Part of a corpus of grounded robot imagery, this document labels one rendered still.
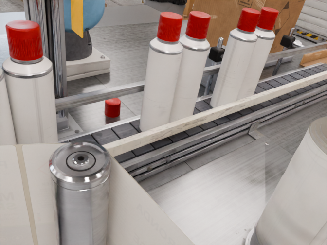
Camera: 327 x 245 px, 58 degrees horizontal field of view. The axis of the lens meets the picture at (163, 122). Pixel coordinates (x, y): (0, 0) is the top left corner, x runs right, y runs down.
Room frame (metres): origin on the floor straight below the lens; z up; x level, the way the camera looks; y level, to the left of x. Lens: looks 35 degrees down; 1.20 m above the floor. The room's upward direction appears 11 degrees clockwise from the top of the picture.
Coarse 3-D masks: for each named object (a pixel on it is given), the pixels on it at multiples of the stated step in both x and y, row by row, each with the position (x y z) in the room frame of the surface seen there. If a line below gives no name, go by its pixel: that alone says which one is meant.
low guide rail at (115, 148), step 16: (304, 80) 0.70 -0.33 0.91; (320, 80) 0.76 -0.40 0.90; (256, 96) 0.56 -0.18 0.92; (272, 96) 0.60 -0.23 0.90; (208, 112) 0.46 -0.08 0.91; (224, 112) 0.49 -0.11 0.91; (160, 128) 0.39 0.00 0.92; (176, 128) 0.40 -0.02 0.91; (112, 144) 0.33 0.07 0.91; (128, 144) 0.34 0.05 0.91; (144, 144) 0.36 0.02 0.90
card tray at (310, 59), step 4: (312, 52) 1.08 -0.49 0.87; (316, 52) 1.10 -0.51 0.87; (320, 52) 1.12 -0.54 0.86; (324, 52) 1.15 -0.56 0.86; (304, 56) 1.04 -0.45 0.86; (308, 56) 1.06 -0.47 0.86; (312, 56) 1.09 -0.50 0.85; (316, 56) 1.11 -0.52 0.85; (320, 56) 1.14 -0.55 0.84; (324, 56) 1.16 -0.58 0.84; (304, 60) 1.05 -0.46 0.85; (308, 60) 1.07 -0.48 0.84; (312, 60) 1.10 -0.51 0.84; (316, 60) 1.11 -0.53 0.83; (320, 60) 1.12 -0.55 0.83; (324, 60) 1.13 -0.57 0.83; (300, 64) 1.04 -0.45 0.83; (304, 64) 1.05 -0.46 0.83; (308, 64) 1.05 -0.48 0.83; (312, 64) 1.06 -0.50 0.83
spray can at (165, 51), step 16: (160, 16) 0.42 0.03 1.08; (176, 16) 0.42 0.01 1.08; (160, 32) 0.41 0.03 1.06; (176, 32) 0.41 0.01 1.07; (160, 48) 0.40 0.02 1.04; (176, 48) 0.41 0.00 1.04; (160, 64) 0.40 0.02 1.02; (176, 64) 0.41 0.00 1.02; (160, 80) 0.40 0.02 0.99; (176, 80) 0.42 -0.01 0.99; (144, 96) 0.41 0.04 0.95; (160, 96) 0.40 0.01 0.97; (144, 112) 0.41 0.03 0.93; (160, 112) 0.40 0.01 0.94; (144, 128) 0.40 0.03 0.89
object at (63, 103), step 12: (300, 48) 0.80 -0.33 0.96; (312, 48) 0.83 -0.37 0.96; (204, 72) 0.54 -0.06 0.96; (216, 72) 0.56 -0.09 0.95; (132, 84) 0.43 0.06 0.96; (144, 84) 0.44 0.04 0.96; (72, 96) 0.36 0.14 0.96; (84, 96) 0.37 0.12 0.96; (96, 96) 0.38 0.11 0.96; (108, 96) 0.39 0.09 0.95; (120, 96) 0.41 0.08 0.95; (60, 108) 0.34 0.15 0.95
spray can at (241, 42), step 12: (252, 12) 0.54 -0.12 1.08; (240, 24) 0.54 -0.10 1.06; (252, 24) 0.53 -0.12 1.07; (240, 36) 0.53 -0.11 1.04; (252, 36) 0.53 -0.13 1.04; (228, 48) 0.54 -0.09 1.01; (240, 48) 0.52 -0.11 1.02; (252, 48) 0.53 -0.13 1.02; (228, 60) 0.53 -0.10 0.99; (240, 60) 0.52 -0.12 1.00; (228, 72) 0.53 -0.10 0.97; (240, 72) 0.53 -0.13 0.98; (216, 84) 0.54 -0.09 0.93; (228, 84) 0.53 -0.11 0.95; (240, 84) 0.53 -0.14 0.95; (216, 96) 0.53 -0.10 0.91; (228, 96) 0.52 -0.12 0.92
